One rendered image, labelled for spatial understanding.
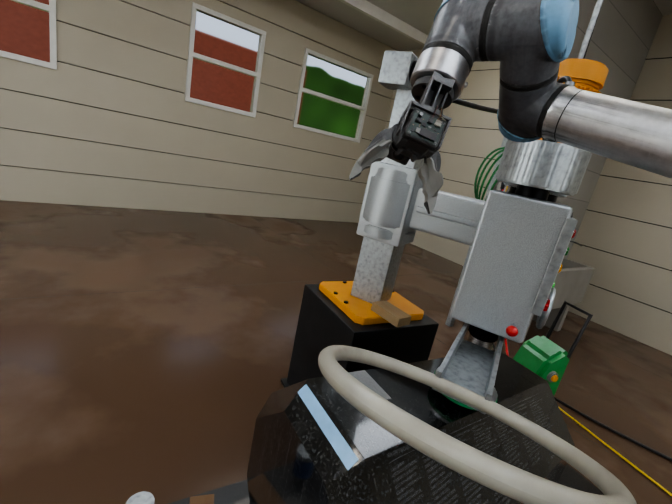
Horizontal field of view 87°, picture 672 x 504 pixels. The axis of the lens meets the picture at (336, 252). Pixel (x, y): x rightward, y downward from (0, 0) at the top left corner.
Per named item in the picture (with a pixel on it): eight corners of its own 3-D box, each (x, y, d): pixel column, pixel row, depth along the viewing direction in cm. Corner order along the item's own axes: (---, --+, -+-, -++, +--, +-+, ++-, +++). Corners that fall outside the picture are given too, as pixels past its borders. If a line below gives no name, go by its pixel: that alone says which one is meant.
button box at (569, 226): (530, 305, 109) (564, 215, 101) (540, 309, 107) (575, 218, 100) (530, 313, 102) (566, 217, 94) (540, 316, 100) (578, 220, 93)
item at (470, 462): (364, 353, 92) (368, 342, 93) (580, 456, 71) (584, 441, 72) (257, 362, 48) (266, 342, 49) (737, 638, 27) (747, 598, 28)
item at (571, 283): (468, 320, 417) (491, 251, 394) (522, 309, 494) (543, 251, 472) (518, 348, 370) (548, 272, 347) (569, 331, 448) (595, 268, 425)
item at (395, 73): (370, 83, 180) (377, 51, 176) (397, 93, 189) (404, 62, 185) (395, 81, 163) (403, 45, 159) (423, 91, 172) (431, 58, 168)
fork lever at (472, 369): (464, 308, 144) (468, 297, 143) (515, 327, 136) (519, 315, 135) (417, 382, 84) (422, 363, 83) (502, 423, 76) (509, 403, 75)
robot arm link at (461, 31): (497, -25, 55) (437, -17, 61) (470, 45, 54) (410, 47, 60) (502, 23, 63) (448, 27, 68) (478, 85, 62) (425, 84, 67)
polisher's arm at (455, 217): (348, 216, 194) (358, 170, 187) (374, 213, 223) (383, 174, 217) (488, 258, 161) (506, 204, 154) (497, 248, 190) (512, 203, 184)
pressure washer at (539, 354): (521, 394, 287) (560, 297, 264) (556, 427, 255) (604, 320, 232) (485, 394, 277) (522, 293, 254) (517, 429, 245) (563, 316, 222)
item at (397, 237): (344, 228, 209) (359, 157, 198) (390, 231, 227) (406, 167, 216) (378, 246, 180) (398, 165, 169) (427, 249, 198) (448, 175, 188)
